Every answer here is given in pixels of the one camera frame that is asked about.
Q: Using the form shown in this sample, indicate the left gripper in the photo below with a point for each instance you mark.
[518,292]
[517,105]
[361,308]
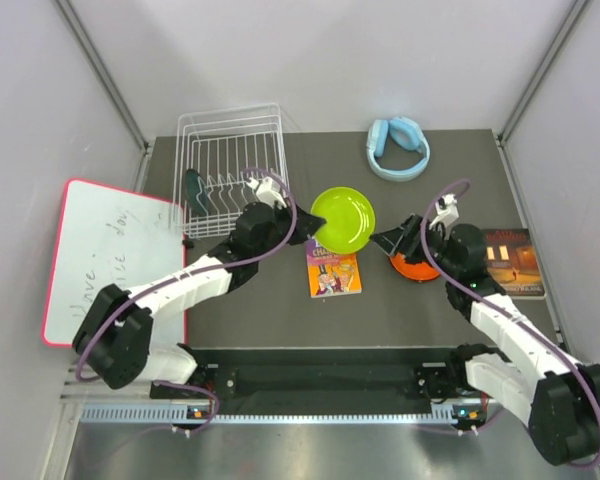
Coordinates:
[307,225]

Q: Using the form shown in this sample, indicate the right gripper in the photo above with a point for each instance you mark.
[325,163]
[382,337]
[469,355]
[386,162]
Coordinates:
[402,241]

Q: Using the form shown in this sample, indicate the lime green plate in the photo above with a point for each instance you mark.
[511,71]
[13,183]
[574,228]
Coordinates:
[350,220]

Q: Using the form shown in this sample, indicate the orange plate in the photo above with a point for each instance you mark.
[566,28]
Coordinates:
[418,272]

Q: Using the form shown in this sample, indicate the dark teal plate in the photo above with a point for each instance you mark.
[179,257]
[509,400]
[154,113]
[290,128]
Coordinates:
[195,193]

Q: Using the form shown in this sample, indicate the white wire dish rack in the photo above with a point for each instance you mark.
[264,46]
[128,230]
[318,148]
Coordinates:
[226,147]

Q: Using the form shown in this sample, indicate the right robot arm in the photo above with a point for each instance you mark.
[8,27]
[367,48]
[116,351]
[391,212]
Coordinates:
[556,397]

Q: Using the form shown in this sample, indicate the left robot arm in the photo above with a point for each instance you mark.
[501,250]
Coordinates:
[116,337]

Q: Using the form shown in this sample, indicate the Roald Dahl paperback book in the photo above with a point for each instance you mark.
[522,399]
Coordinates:
[331,274]

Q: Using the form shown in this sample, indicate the light blue headphones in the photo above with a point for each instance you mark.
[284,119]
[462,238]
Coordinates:
[408,136]

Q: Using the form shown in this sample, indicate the dark cover paperback book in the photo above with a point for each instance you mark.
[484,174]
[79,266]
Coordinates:
[512,262]

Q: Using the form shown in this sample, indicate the pink framed whiteboard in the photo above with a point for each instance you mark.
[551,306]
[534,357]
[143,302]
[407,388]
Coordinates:
[106,235]

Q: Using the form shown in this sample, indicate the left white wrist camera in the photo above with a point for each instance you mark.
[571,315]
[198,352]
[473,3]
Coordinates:
[267,191]

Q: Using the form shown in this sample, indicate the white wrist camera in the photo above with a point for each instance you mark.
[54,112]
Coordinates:
[446,213]
[267,191]

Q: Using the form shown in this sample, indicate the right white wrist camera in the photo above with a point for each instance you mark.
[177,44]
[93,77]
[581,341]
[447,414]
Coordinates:
[446,213]

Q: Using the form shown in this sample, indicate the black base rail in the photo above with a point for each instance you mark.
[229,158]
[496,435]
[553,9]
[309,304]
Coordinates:
[419,372]

